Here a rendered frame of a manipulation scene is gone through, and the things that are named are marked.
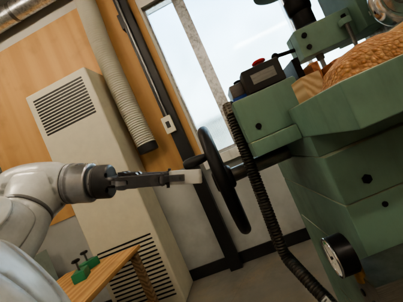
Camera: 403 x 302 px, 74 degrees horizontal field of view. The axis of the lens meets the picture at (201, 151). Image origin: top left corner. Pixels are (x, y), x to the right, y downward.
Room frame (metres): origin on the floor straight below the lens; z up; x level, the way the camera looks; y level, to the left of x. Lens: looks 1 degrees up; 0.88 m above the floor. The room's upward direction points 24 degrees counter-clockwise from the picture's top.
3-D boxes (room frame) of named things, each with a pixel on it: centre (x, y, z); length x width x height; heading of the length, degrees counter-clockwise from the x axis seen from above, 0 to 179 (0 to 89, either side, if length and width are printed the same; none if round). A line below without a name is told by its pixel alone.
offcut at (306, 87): (0.47, -0.22, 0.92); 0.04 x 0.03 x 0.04; 2
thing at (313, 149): (0.67, -0.30, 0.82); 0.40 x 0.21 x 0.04; 176
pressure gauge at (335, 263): (0.42, -0.14, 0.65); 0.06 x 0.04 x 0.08; 176
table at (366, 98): (0.60, -0.25, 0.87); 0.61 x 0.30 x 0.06; 176
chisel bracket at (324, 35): (0.66, -0.38, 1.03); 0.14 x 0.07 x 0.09; 86
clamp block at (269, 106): (0.61, -0.17, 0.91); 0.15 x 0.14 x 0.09; 176
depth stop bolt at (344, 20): (0.62, -0.42, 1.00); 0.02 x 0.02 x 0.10; 86
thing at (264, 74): (0.60, -0.16, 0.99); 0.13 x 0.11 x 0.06; 176
